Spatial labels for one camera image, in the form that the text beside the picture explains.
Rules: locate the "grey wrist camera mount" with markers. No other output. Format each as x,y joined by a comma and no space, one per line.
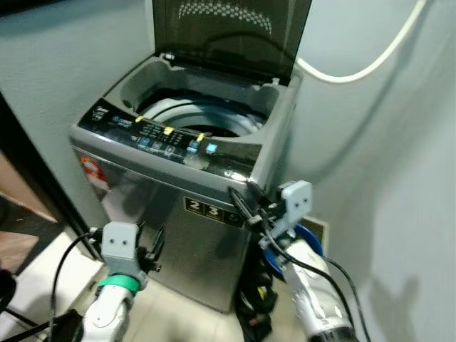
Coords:
295,203
119,246

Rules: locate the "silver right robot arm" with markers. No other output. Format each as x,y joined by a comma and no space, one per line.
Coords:
313,292

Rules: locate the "grey top-load washing machine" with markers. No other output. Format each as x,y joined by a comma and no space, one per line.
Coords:
192,249

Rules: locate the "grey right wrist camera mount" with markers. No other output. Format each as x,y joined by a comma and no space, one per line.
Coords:
295,203

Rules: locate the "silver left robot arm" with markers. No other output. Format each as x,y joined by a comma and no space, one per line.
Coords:
107,310

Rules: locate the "beige board behind basin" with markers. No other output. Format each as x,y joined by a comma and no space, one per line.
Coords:
322,229

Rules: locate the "dark door frame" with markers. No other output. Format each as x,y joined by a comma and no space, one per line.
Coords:
43,185

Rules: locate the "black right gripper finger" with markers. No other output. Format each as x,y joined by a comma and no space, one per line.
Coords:
241,203

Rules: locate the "blue plastic basin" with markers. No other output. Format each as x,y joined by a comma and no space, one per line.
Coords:
312,242

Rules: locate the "red washer sticker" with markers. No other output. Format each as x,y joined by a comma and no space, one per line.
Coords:
94,171

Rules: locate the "black number label sticker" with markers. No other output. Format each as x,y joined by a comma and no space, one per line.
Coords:
214,211

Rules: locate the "dark transparent washer lid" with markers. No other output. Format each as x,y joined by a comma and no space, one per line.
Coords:
228,43

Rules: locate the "black and yellow floor item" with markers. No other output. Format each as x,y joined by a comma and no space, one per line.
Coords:
258,306

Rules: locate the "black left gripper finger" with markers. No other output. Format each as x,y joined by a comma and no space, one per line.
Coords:
159,238
144,234

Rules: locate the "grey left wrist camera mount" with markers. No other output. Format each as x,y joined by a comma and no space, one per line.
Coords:
119,246

